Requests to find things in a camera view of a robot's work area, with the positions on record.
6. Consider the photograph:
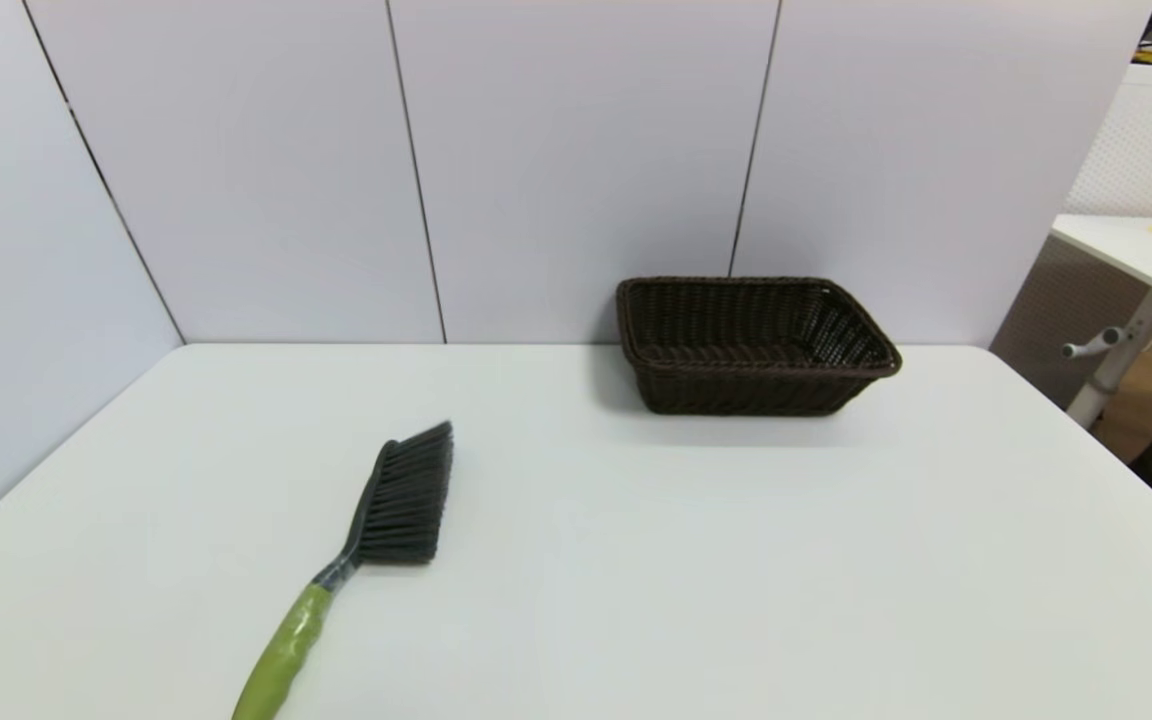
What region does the green-handled black bristle brush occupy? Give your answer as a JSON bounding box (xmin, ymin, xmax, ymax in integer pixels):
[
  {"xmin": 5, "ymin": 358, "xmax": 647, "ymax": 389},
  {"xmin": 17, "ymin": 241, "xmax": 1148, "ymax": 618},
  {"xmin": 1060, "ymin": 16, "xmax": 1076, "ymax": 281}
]
[{"xmin": 231, "ymin": 420, "xmax": 455, "ymax": 720}]

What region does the dark brown wicker basket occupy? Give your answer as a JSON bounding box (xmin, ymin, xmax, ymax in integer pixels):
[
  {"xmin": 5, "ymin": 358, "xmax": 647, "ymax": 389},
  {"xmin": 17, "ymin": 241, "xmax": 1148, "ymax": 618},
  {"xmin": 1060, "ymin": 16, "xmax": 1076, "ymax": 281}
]
[{"xmin": 616, "ymin": 276, "xmax": 903, "ymax": 417}]

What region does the white side table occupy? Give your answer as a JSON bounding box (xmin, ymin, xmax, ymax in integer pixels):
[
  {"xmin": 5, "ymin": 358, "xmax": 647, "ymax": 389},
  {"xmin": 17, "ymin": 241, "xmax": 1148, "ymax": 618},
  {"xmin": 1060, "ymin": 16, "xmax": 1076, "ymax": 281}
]
[{"xmin": 1051, "ymin": 213, "xmax": 1152, "ymax": 429}]

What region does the white perforated partition panel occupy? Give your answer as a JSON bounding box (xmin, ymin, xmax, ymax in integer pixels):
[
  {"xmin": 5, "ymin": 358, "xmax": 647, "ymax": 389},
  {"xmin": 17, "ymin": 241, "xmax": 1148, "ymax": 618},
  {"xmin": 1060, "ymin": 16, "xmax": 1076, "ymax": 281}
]
[{"xmin": 991, "ymin": 65, "xmax": 1152, "ymax": 406}]

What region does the white crank handle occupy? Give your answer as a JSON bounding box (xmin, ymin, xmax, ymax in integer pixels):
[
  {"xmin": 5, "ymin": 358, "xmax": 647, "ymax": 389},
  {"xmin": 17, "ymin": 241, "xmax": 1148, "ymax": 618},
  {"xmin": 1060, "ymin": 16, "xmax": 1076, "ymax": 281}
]
[{"xmin": 1063, "ymin": 327, "xmax": 1133, "ymax": 360}]

